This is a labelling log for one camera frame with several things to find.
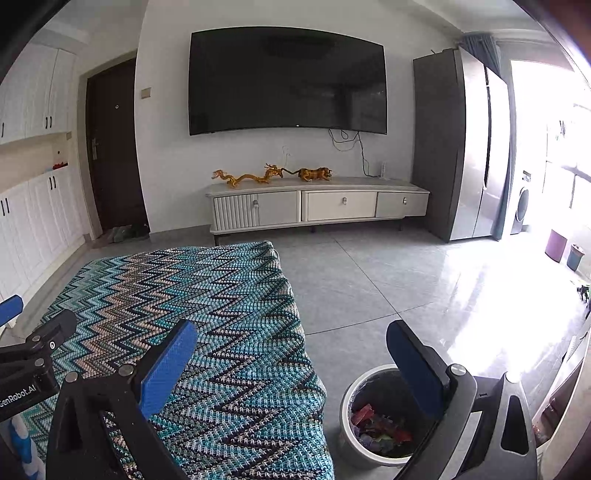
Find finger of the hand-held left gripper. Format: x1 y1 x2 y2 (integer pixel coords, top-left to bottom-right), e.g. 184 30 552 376
21 308 78 354
0 294 25 329

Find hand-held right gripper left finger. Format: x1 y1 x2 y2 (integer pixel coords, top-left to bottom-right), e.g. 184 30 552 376
46 318 199 480

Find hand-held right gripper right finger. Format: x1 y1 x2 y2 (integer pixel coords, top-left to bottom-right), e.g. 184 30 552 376
386 319 539 480

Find purple wrapper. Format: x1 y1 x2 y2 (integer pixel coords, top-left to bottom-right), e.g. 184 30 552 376
369 413 402 435

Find white round trash can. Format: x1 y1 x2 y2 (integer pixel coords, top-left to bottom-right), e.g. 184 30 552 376
341 364 444 468

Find zigzag knitted blanket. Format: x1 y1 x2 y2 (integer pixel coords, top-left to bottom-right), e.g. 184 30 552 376
18 241 335 480

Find white base cabinets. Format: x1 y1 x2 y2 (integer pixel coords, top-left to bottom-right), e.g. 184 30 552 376
0 164 95 319

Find white coffee table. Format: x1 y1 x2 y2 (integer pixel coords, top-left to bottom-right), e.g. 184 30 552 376
531 318 591 480

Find white television cabinet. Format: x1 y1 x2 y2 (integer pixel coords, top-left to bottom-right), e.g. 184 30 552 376
205 176 431 245

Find dark brown entrance door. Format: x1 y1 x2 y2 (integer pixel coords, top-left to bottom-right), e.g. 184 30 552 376
85 58 149 232

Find purple bin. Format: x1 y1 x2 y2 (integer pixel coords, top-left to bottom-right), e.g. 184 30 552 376
545 229 568 263

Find white washing machine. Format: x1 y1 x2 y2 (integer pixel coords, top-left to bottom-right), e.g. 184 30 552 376
509 170 534 235

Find golden dragon figurine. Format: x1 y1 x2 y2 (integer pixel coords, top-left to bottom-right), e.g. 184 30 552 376
212 164 287 188

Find golden tiger figurine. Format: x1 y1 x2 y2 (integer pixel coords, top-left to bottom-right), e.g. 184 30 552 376
293 167 334 183

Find silver double-door refrigerator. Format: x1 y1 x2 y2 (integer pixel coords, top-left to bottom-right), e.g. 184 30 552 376
412 46 511 243

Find balcony window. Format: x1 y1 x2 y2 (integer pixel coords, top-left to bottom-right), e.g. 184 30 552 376
545 106 591 232

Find white wall cabinets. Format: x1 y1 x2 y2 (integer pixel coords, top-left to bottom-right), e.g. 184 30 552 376
0 44 77 146

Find black television cables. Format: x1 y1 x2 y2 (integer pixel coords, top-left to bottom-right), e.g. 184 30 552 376
329 129 370 178

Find black wall television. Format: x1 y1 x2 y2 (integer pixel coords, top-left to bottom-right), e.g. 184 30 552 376
188 26 387 136

